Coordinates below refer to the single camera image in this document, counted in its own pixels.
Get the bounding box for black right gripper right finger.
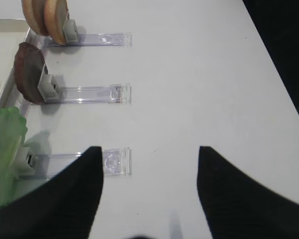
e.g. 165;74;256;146
197;146;299;239

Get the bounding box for green lettuce leaf standing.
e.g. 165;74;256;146
0;107;27;208

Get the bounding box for brown meat patty standing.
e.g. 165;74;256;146
13;42;48;104

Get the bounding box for clear holder rail patty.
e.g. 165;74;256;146
37;65;132;104

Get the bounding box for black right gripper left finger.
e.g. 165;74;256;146
0;146;104;239

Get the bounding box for bread bun near right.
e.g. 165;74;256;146
44;0;68;45

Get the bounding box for clear holder rail lettuce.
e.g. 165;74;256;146
13;147;132;180

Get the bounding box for bread bun far right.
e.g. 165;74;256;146
21;0;49;36

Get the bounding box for bread bun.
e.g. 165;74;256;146
21;0;49;36
44;0;68;45

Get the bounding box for clear holder rail right buns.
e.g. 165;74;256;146
43;19;132;47

